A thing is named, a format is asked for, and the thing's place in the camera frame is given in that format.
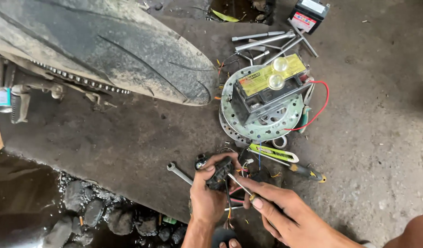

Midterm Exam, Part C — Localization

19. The person's right hand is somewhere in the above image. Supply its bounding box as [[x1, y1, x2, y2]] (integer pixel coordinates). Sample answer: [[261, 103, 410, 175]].
[[237, 177, 333, 247]]

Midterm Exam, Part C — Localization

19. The person's left hand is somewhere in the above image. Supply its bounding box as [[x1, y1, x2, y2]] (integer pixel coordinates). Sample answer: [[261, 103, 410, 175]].
[[190, 152, 241, 228]]

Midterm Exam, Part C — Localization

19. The black handlebar switch housing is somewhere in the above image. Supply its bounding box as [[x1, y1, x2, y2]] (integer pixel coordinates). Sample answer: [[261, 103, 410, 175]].
[[206, 156, 235, 192]]

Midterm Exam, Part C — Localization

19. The thin metal screwdriver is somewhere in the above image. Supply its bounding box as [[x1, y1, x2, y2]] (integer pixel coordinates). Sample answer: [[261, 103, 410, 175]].
[[227, 172, 263, 204]]

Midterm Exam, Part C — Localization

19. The silver open-end wrench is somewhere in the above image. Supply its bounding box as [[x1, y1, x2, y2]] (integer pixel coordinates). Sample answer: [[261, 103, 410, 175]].
[[167, 162, 195, 186]]

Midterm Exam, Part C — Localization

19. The small black round part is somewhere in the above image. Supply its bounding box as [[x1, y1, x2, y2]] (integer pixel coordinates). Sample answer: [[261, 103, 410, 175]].
[[194, 155, 209, 171]]

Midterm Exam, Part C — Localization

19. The person's foot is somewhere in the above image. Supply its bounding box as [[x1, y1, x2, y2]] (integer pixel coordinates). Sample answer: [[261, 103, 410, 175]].
[[211, 227, 244, 248]]

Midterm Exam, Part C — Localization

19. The green yellow utility knife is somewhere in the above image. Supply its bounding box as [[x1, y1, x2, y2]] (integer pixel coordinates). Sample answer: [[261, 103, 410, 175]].
[[247, 143, 300, 164]]

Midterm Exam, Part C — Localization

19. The silver drilled brake disc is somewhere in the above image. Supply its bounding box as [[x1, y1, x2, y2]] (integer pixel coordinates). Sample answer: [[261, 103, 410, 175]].
[[219, 110, 254, 145], [220, 65, 305, 142]]

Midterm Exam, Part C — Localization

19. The heap of dark rocks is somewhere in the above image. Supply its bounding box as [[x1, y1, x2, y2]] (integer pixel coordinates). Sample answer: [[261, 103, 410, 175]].
[[42, 172, 188, 248]]

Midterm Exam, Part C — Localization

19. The black battery yellow label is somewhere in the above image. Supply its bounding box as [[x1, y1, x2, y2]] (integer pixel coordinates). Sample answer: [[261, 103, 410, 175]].
[[231, 53, 311, 127]]

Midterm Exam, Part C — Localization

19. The person's knee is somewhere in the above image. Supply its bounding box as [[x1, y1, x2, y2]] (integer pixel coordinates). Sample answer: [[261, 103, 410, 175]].
[[383, 214, 423, 248]]

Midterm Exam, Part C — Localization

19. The clear round bulb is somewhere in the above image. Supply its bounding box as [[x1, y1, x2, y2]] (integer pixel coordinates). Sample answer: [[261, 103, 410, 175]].
[[271, 56, 289, 73], [267, 74, 286, 91]]

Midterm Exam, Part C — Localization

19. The small bent metal wrench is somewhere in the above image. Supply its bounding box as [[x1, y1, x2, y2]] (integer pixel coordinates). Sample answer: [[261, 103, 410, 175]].
[[236, 50, 271, 67]]

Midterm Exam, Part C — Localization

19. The long metal tube socket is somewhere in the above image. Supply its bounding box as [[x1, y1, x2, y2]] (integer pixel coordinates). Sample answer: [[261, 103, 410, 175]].
[[235, 32, 297, 52]]

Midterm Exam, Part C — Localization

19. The short metal tube socket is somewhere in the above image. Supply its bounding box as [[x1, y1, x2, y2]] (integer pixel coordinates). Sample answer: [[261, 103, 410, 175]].
[[231, 31, 286, 42]]

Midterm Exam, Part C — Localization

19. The yellow green leaf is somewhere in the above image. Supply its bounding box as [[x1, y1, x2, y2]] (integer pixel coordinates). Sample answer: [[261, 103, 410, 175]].
[[211, 8, 240, 23]]

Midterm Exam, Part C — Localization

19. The dusty motorcycle tire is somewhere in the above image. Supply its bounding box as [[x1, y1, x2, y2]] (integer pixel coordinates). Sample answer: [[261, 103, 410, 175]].
[[0, 0, 219, 107]]

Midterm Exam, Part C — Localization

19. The black battery red label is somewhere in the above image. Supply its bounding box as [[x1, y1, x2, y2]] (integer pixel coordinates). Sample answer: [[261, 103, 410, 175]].
[[289, 0, 331, 35]]

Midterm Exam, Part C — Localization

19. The black ribbed footpeg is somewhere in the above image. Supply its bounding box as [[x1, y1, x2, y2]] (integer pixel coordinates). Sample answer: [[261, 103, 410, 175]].
[[10, 85, 31, 124]]

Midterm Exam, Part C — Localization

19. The white teal can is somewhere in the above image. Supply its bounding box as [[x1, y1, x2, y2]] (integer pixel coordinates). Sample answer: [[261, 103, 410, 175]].
[[0, 87, 13, 114]]

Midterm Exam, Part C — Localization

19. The yellow black handle screwdriver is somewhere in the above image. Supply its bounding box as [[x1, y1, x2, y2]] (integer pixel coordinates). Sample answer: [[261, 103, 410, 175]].
[[247, 148, 327, 184]]

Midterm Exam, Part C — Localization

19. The coloured wire harness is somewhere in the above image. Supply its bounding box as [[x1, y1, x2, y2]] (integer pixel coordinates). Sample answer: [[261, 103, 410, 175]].
[[219, 139, 283, 230]]

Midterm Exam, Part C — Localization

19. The red wire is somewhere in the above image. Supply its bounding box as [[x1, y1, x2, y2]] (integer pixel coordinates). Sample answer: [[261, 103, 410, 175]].
[[283, 80, 330, 132]]

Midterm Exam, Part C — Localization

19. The bundle of thin coloured wires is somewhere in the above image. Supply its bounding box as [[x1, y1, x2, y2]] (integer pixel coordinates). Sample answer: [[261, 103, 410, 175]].
[[214, 58, 240, 101]]

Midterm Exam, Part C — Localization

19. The motorcycle drive chain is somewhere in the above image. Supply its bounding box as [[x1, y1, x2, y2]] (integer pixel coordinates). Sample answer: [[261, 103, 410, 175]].
[[28, 58, 131, 96]]

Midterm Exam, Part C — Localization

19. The metal T-handle wrench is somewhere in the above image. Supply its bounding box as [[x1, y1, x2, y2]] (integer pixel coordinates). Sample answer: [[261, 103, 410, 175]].
[[262, 19, 319, 66]]

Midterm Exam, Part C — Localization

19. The motorcycle swingarm frame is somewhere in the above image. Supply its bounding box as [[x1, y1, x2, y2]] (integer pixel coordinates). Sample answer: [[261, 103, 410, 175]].
[[0, 51, 118, 113]]

